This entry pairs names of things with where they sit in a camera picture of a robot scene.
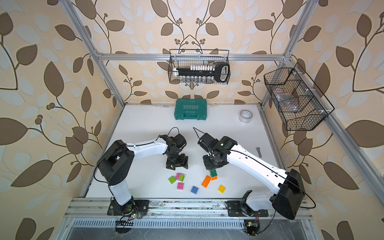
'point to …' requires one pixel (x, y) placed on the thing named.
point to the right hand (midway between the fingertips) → (210, 165)
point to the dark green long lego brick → (213, 173)
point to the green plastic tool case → (190, 109)
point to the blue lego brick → (194, 190)
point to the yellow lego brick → (221, 189)
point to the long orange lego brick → (206, 181)
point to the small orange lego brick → (214, 178)
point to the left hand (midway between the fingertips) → (182, 166)
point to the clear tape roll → (245, 116)
